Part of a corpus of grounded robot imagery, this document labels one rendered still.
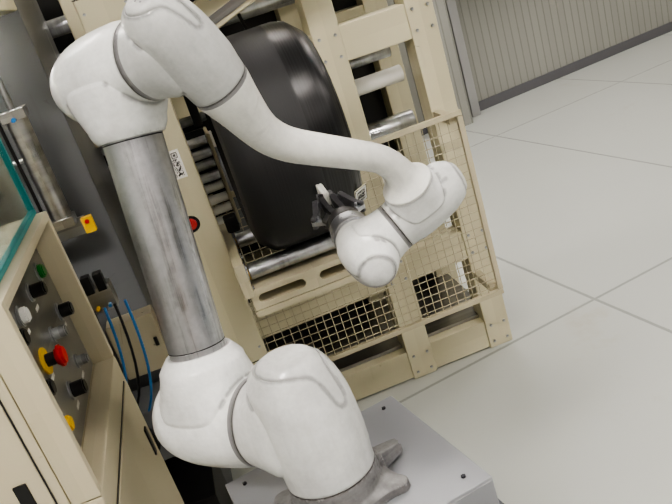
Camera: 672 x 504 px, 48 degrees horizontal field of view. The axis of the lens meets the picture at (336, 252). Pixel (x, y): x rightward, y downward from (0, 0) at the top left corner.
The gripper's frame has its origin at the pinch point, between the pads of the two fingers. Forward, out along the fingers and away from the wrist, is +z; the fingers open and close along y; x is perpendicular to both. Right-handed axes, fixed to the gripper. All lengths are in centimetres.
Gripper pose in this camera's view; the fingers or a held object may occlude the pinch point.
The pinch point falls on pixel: (323, 194)
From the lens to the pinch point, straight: 177.2
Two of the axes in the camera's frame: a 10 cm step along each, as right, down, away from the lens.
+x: 2.5, 8.4, 4.8
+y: -9.3, 3.5, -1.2
